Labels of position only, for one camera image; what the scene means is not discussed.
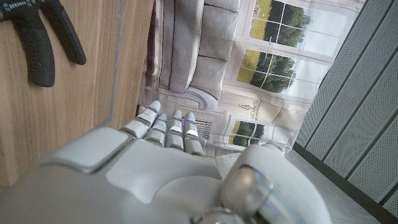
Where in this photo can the black grip trainer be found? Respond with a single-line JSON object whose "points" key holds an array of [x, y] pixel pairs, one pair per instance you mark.
{"points": [[37, 56]]}

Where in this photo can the printed living room backdrop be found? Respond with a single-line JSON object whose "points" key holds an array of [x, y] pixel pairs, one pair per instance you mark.
{"points": [[214, 56]]}

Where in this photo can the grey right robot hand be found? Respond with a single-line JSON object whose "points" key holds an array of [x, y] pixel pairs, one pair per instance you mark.
{"points": [[140, 180]]}

